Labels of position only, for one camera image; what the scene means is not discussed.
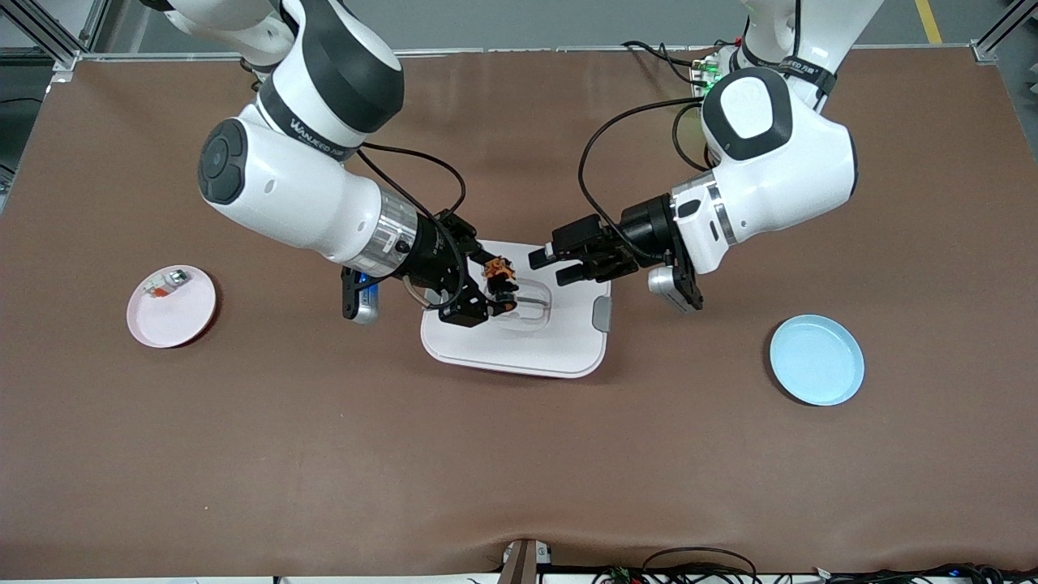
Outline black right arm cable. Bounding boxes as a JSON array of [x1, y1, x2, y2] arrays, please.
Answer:
[[357, 144, 468, 313]]

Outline metal table clamp bracket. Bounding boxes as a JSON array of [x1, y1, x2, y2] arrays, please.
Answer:
[[499, 539, 554, 584]]

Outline aluminium frame profile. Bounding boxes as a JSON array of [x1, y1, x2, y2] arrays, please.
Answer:
[[0, 0, 110, 72], [972, 8, 1038, 64]]

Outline orange and black push-button switch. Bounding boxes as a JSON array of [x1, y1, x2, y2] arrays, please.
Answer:
[[483, 257, 520, 316]]

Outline silver table edge rail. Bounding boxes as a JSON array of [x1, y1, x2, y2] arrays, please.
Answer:
[[49, 46, 974, 62]]

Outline pale pink round plate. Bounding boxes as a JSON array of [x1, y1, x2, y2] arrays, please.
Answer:
[[127, 264, 217, 350]]

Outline light blue round plate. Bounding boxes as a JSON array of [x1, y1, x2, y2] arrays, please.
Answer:
[[769, 314, 865, 406]]

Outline black cable bundle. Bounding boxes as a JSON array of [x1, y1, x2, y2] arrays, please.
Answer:
[[811, 563, 1038, 584]]

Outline white lidded box grey clips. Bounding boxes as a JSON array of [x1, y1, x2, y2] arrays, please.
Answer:
[[420, 240, 611, 379]]

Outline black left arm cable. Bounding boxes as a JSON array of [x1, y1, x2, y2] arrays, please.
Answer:
[[578, 97, 714, 244]]

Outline small white orange part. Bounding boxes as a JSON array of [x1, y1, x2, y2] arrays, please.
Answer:
[[143, 270, 191, 299]]

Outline looped black cable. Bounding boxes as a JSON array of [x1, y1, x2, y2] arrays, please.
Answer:
[[641, 547, 760, 584]]

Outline black arm base cable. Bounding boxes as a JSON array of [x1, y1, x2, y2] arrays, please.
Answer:
[[623, 41, 714, 82]]

